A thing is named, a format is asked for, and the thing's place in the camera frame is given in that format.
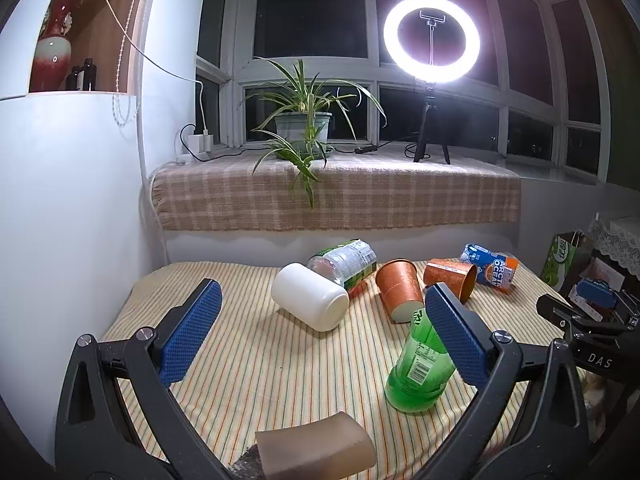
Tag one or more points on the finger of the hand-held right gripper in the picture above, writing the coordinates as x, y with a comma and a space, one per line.
557, 310
596, 292

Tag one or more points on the brown sponge block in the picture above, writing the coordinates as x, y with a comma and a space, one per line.
315, 445

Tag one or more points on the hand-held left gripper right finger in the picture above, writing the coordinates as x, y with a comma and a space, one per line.
455, 340

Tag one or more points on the plaid cloth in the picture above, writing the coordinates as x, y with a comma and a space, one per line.
375, 195

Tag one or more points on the clear plastic bottle green label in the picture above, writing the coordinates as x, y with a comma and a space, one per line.
350, 260

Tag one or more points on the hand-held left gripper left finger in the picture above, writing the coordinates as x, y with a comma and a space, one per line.
192, 332

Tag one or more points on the white window frame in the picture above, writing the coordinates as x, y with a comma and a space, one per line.
235, 35

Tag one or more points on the white charger plug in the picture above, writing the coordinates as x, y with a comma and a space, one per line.
202, 142

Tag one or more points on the green gift bag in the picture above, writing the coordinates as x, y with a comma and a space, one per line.
565, 260

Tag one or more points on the copper paper cup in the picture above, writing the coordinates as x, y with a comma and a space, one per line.
445, 272
400, 290

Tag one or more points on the dark small bottle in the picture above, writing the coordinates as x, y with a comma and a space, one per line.
75, 80
89, 75

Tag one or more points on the spider plant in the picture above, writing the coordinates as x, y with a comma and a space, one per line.
300, 92

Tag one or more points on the blue orange drink bottle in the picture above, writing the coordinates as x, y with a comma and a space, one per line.
487, 265

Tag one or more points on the striped tablecloth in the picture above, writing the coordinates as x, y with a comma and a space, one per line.
280, 370

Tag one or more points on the white plastic jar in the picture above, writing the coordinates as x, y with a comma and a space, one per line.
310, 297

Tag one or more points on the black tripod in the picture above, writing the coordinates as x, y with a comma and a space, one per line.
429, 120

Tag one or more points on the grey flower pot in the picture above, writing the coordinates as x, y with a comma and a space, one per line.
295, 125

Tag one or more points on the red and white vase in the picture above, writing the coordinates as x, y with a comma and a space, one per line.
52, 57

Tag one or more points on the white cabinet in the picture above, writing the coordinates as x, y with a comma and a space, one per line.
65, 210

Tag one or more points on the white lace cloth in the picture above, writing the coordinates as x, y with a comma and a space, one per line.
620, 250

